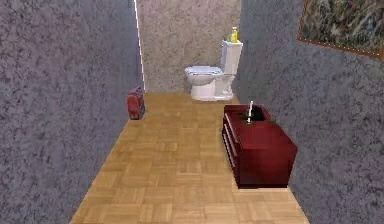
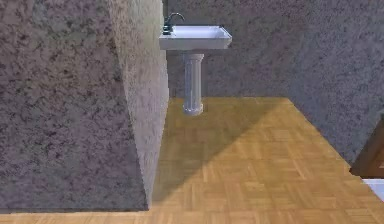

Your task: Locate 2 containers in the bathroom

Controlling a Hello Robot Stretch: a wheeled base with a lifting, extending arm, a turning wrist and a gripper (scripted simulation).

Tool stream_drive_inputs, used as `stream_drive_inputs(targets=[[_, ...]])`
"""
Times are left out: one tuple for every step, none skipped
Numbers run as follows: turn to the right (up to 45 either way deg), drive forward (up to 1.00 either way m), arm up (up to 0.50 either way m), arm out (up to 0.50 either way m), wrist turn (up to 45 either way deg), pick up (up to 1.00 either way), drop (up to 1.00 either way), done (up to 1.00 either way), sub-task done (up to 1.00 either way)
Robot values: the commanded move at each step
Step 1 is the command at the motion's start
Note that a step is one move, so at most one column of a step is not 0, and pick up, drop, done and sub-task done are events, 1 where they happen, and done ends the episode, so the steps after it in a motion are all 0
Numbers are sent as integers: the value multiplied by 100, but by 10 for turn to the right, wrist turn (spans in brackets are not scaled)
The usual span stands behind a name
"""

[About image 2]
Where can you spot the white pedestal sink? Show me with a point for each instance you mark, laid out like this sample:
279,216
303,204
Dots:
195,38

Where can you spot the black sink faucet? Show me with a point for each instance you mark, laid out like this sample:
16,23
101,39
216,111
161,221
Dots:
168,25

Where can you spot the brown wooden door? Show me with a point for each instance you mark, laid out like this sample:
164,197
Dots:
370,156

